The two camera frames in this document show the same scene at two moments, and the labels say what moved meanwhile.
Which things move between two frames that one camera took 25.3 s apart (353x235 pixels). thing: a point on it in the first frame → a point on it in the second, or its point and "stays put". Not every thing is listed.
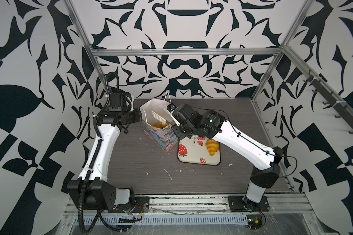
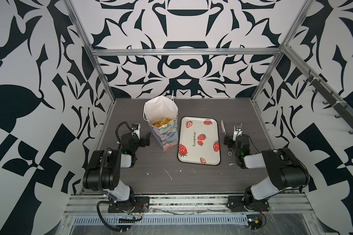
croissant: [212, 146] → [161, 123]
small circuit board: [254, 222] stays put
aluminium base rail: [208, 205] stays put
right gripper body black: [179, 131] → [231, 144]
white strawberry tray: [194, 151] stays put
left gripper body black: [133, 117] → [140, 143]
